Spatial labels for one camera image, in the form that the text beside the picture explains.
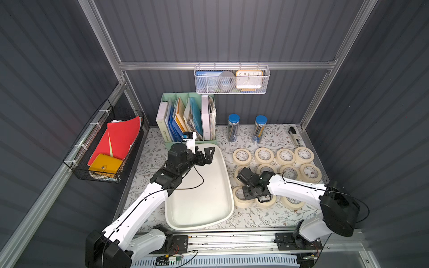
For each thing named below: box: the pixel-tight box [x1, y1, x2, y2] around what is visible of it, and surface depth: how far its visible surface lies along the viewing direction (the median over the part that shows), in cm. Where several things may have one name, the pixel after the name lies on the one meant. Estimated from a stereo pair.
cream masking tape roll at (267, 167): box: [256, 163, 279, 176], surface depth 98 cm
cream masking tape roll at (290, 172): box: [279, 164, 302, 181], surface depth 98 cm
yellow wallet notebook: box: [88, 153, 124, 175], surface depth 65 cm
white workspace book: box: [155, 101, 173, 143], surface depth 94 cm
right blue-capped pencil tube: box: [252, 115, 268, 144], surface depth 104 cm
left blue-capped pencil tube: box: [227, 113, 241, 143], surface depth 107 cm
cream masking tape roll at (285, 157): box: [275, 148, 297, 166], surface depth 104 cm
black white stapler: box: [287, 126, 301, 148], surface depth 113 cm
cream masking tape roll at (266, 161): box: [254, 147, 275, 165], surface depth 103 cm
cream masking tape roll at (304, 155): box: [293, 146, 315, 165], surface depth 104 cm
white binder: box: [201, 94, 212, 141], surface depth 99 cm
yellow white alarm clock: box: [235, 69, 264, 92], surface depth 90 cm
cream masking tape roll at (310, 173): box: [299, 163, 322, 184], surface depth 97 cm
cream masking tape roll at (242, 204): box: [231, 185, 257, 209], surface depth 81 cm
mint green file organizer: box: [156, 92, 217, 150], surface depth 98 cm
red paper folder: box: [87, 116, 142, 167], surface depth 76 cm
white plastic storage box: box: [164, 144, 235, 231], surface depth 84 cm
